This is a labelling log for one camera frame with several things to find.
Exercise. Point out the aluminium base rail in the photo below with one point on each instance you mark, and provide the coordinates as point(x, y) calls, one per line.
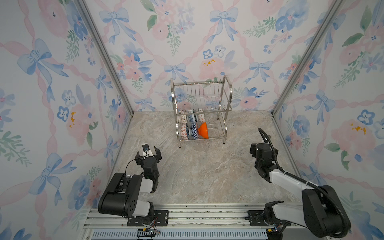
point(194, 222)

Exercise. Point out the steel wire dish rack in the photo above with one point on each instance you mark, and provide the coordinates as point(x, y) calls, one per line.
point(213, 98)

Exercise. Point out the aluminium corner post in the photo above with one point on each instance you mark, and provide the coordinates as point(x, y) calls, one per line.
point(95, 34)
point(330, 16)

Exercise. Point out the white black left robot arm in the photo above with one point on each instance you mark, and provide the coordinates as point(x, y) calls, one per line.
point(121, 197)

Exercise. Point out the green pattern bowl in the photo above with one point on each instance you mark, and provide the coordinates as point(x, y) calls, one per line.
point(201, 118)

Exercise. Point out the aluminium corner post left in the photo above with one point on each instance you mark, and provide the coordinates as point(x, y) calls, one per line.
point(95, 34)

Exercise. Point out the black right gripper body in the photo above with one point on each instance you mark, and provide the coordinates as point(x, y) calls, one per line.
point(254, 148)

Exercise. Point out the maroon white pattern bowl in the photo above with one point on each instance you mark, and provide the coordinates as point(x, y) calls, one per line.
point(183, 118)

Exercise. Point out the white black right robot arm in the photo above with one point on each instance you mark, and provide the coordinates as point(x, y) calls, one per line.
point(320, 211)

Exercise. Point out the blue geometric pattern bowl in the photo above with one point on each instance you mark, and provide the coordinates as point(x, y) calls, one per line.
point(192, 131)

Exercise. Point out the blue floral bowl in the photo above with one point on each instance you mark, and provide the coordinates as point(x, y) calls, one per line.
point(192, 117)

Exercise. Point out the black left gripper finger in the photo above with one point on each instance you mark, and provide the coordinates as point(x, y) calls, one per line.
point(139, 159)
point(158, 155)

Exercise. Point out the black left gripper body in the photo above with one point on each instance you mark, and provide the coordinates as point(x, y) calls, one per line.
point(157, 176)

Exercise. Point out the red geometric pattern bowl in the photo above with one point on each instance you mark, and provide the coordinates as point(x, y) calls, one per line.
point(184, 133)

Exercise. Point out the orange plastic bowl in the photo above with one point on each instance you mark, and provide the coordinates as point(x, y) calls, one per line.
point(203, 131)

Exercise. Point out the aluminium corner post right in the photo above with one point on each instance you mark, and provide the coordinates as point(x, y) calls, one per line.
point(330, 16)

